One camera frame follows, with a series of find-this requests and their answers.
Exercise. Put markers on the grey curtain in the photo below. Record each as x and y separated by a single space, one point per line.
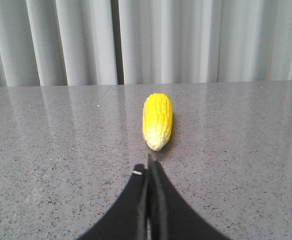
113 42

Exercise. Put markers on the yellow corn cob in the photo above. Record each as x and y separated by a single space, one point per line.
157 120

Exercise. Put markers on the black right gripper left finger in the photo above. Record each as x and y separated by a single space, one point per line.
127 217

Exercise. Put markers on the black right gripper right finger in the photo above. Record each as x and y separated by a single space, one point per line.
171 218

